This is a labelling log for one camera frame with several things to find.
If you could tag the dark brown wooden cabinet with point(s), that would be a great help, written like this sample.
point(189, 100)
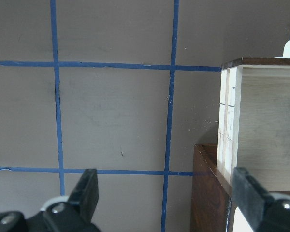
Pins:
point(212, 206)

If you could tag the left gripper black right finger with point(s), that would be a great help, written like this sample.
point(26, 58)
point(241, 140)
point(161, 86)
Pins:
point(250, 196)

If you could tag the light wood drawer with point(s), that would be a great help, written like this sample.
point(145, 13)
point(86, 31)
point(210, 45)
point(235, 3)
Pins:
point(254, 120)

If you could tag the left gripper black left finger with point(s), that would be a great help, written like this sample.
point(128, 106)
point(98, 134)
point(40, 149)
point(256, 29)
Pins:
point(84, 196)

